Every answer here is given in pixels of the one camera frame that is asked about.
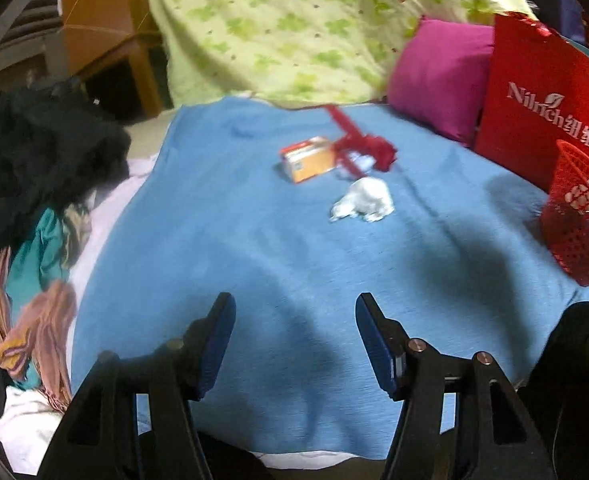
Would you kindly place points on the orange white medicine box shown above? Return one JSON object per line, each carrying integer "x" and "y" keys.
{"x": 309, "y": 160}

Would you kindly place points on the blue white face mask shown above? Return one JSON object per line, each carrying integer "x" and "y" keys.
{"x": 364, "y": 197}

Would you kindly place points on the orange wooden wardrobe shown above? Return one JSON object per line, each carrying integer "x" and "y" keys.
{"x": 99, "y": 10}

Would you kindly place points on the blue blanket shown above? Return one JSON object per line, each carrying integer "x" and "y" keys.
{"x": 224, "y": 240}

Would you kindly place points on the red plastic wrapper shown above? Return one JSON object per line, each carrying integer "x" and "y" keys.
{"x": 369, "y": 145}

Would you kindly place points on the teal cloth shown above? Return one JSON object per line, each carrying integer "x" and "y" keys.
{"x": 34, "y": 260}

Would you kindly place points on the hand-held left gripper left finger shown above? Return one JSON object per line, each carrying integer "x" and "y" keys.
{"x": 214, "y": 345}

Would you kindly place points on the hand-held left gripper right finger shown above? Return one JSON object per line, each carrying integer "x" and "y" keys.
{"x": 374, "y": 345}

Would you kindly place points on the striped scarf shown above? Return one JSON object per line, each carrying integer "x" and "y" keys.
{"x": 39, "y": 330}

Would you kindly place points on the pink pillow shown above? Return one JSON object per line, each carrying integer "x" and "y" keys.
{"x": 434, "y": 75}

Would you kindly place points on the red paper bag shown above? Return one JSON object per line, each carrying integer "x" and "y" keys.
{"x": 524, "y": 55}

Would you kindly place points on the green floral quilt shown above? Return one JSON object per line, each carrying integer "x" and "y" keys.
{"x": 274, "y": 25}

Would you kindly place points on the black garment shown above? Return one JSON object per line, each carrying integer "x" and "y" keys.
{"x": 39, "y": 155}

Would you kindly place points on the light blue plastic scrap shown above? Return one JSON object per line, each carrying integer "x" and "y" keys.
{"x": 362, "y": 162}

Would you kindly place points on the red mesh basket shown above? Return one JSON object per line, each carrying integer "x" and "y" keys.
{"x": 574, "y": 245}

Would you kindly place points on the white bed sheet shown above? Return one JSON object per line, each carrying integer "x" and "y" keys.
{"x": 19, "y": 420}

